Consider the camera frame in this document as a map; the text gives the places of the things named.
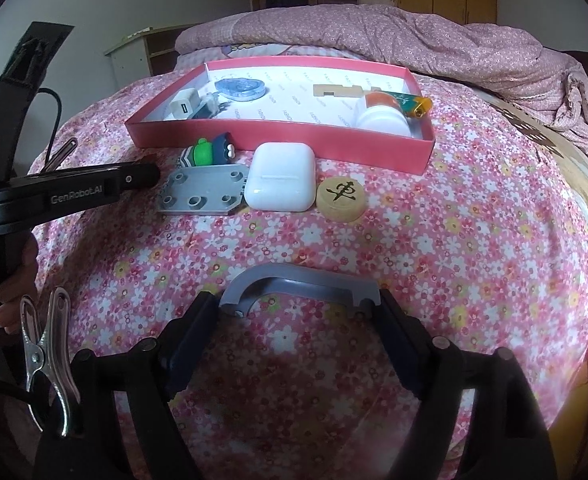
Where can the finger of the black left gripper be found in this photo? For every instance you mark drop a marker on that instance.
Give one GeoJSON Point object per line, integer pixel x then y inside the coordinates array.
{"type": "Point", "coordinates": [32, 200]}

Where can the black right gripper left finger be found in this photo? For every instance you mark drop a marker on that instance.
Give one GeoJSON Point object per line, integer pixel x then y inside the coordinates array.
{"type": "Point", "coordinates": [151, 374]}

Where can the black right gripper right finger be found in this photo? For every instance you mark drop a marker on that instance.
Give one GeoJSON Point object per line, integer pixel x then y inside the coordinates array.
{"type": "Point", "coordinates": [506, 438]}

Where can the grey studded building plate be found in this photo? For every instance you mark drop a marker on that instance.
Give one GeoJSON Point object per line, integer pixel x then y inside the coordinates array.
{"type": "Point", "coordinates": [215, 190]}

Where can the white usb wall charger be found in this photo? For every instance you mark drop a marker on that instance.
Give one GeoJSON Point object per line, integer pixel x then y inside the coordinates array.
{"type": "Point", "coordinates": [184, 104]}

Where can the striped green blue toy figure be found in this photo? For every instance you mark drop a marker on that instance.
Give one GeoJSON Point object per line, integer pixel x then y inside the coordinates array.
{"type": "Point", "coordinates": [219, 151]}

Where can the blue grey curved part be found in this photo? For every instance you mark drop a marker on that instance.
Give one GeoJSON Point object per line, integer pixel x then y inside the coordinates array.
{"type": "Point", "coordinates": [210, 107]}

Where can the grey curved plastic handle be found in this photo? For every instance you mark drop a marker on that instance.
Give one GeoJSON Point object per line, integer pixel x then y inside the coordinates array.
{"type": "Point", "coordinates": [354, 292]}

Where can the white earbuds case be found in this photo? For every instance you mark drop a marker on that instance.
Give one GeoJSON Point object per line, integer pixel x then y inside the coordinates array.
{"type": "Point", "coordinates": [281, 177]}

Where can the blue correction tape dispenser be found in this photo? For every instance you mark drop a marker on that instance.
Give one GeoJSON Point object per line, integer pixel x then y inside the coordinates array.
{"type": "Point", "coordinates": [241, 89]}

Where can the wooden chinese chess piece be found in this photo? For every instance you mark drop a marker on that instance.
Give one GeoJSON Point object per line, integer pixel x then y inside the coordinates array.
{"type": "Point", "coordinates": [341, 199]}

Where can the wooden puzzle block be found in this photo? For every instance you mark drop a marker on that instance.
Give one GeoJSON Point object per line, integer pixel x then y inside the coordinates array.
{"type": "Point", "coordinates": [338, 90]}

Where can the green patterned tube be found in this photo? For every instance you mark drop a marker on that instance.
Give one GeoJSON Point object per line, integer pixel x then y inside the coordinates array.
{"type": "Point", "coordinates": [411, 105]}

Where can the person left hand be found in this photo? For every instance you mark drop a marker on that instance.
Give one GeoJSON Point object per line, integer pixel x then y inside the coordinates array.
{"type": "Point", "coordinates": [20, 284]}

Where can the silver spring clamp right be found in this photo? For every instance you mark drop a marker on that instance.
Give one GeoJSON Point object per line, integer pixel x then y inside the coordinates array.
{"type": "Point", "coordinates": [50, 386]}

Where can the white bedside cabinet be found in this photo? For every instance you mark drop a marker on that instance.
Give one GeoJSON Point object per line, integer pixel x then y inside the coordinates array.
{"type": "Point", "coordinates": [146, 53]}

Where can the pink floral bed sheet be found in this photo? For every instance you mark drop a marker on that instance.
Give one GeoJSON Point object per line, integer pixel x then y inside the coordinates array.
{"type": "Point", "coordinates": [488, 247]}

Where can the pink shallow cardboard box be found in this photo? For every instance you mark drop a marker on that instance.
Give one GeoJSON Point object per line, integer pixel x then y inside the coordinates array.
{"type": "Point", "coordinates": [290, 111]}

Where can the white bottle orange label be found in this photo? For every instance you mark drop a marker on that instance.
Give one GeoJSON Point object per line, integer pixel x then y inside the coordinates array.
{"type": "Point", "coordinates": [379, 112]}

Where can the mauve crumpled quilt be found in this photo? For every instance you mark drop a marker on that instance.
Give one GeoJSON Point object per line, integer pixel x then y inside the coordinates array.
{"type": "Point", "coordinates": [500, 59]}

